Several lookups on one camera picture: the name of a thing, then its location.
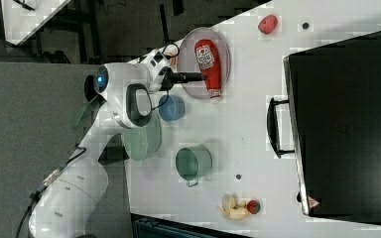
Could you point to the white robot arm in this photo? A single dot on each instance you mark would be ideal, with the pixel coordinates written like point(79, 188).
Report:
point(67, 197)

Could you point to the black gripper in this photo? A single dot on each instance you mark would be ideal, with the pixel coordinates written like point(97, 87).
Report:
point(170, 78)

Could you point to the green plastic colander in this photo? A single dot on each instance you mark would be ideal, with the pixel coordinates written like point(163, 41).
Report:
point(140, 143)

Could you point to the grey round plate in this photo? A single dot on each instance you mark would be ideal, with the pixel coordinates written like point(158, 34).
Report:
point(186, 61)

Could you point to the small plush tomato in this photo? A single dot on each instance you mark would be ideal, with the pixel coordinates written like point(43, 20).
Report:
point(253, 206)

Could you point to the green metal cup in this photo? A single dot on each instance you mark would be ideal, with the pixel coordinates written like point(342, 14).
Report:
point(193, 163)

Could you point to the blue plastic bowl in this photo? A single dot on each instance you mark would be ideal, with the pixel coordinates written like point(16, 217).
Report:
point(171, 107)

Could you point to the red plush ketchup bottle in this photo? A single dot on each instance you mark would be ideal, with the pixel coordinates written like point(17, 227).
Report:
point(209, 64)

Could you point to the plush strawberry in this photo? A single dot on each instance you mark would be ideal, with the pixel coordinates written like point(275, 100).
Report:
point(268, 24)

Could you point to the black toaster oven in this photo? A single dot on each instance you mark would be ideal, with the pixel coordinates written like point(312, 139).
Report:
point(334, 99)

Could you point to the plush orange slice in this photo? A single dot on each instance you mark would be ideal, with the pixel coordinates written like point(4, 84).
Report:
point(173, 59)

